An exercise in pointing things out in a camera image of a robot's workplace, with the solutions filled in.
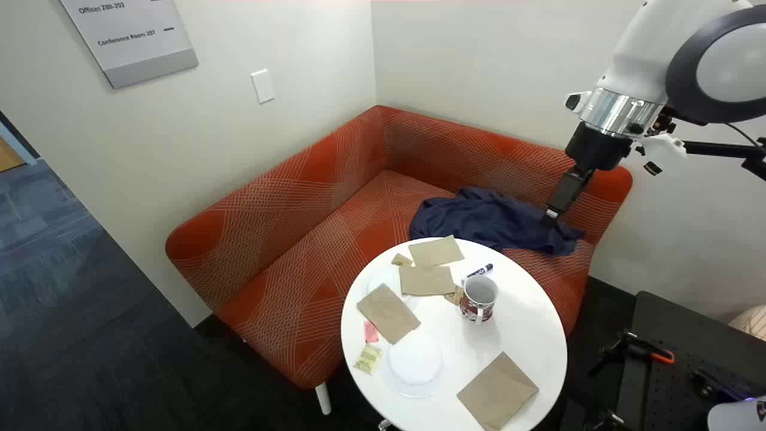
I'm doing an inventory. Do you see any grey wall sign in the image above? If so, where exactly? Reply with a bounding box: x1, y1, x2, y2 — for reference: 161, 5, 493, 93
57, 0, 199, 88

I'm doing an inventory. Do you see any brown napkin top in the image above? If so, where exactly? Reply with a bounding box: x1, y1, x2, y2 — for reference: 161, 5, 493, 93
410, 236, 463, 267

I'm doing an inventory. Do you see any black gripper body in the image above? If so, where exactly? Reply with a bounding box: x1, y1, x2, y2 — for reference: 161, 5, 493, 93
566, 123, 630, 170

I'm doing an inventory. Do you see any brown napkin front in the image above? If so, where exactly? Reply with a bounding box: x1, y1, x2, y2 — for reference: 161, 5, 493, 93
458, 352, 538, 431

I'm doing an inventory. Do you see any black round lamp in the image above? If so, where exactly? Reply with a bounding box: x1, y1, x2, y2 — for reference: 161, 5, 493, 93
664, 3, 766, 181

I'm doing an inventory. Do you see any dark blue cloth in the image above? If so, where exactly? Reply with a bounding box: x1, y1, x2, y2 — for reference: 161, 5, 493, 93
410, 187, 584, 257

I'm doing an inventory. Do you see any red and white mug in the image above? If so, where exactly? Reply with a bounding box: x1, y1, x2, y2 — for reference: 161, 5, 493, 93
459, 275, 499, 322

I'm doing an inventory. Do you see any small brown paper piece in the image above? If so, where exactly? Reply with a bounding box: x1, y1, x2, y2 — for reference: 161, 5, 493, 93
390, 253, 415, 266

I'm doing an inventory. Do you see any brown napkin left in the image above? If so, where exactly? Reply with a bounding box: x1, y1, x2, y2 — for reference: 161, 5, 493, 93
357, 284, 421, 344

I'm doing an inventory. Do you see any brown napkin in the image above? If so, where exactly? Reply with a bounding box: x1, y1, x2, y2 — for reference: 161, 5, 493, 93
357, 284, 421, 344
458, 352, 538, 431
410, 236, 463, 267
400, 266, 454, 296

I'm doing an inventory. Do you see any round white table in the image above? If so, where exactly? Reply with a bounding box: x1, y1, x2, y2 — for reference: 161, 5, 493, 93
339, 239, 568, 431

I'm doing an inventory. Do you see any black case with orange clamp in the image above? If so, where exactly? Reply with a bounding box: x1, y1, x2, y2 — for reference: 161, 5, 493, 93
590, 291, 766, 431

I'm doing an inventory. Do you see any brown napkin middle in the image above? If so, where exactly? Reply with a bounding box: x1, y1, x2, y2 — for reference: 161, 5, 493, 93
400, 266, 454, 296

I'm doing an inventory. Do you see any orange fabric sofa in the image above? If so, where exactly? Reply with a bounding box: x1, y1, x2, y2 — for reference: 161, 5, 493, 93
163, 102, 634, 393

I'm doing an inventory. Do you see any white light switch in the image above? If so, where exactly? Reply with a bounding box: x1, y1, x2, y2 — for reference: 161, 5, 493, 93
252, 70, 275, 102

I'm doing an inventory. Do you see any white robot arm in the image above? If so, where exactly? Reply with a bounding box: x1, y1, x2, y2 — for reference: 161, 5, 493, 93
543, 0, 766, 222

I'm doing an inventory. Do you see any yellow green packet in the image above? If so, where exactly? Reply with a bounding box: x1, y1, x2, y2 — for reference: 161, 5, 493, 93
354, 344, 381, 373

